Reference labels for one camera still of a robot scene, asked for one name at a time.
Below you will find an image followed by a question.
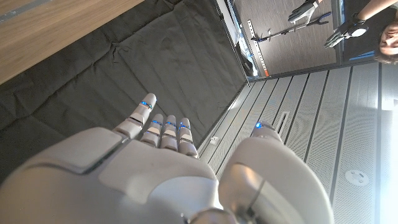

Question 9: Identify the person's bare forearm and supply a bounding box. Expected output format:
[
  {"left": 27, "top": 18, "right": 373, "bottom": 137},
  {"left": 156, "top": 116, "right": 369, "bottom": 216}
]
[{"left": 357, "top": 0, "right": 398, "bottom": 22}]

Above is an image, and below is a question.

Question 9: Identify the black backdrop stand pole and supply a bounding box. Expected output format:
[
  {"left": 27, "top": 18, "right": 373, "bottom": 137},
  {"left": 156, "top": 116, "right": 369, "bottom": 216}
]
[{"left": 213, "top": 0, "right": 251, "bottom": 87}]

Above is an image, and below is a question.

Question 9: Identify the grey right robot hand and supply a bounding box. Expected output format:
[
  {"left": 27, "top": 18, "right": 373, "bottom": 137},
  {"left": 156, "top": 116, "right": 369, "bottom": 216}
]
[{"left": 0, "top": 92, "right": 335, "bottom": 224}]

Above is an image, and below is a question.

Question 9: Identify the black fabric backdrop curtain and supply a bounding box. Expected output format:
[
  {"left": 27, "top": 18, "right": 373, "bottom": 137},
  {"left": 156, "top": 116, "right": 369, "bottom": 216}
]
[{"left": 0, "top": 0, "right": 249, "bottom": 184}]

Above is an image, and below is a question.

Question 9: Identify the white round ceiling detector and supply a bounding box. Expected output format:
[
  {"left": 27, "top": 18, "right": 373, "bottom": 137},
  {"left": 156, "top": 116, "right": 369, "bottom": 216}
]
[{"left": 345, "top": 169, "right": 370, "bottom": 187}]

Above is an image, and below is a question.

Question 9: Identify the long black reacher grabber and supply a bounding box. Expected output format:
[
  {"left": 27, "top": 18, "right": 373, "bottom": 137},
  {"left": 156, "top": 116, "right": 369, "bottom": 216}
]
[{"left": 250, "top": 11, "right": 333, "bottom": 43}]

